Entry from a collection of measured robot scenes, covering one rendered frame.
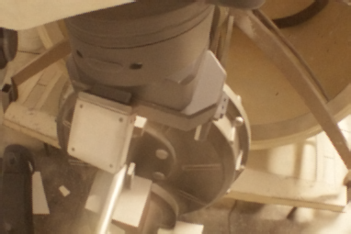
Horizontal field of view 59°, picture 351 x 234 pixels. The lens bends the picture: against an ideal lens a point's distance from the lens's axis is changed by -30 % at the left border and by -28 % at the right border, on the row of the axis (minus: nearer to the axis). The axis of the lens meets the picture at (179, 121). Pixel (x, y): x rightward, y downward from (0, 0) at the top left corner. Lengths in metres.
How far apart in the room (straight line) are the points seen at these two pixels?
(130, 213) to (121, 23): 0.33
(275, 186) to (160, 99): 1.31
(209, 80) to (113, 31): 0.13
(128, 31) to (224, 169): 0.38
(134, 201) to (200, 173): 0.11
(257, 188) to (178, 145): 1.03
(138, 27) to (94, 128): 0.12
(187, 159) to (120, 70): 0.33
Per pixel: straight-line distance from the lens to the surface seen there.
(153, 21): 0.16
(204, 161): 0.52
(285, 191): 1.55
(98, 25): 0.17
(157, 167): 0.52
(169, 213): 0.60
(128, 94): 0.27
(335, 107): 1.55
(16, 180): 1.47
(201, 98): 0.27
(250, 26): 1.18
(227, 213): 1.65
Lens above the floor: 1.35
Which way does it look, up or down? 44 degrees down
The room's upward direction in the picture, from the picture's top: 11 degrees clockwise
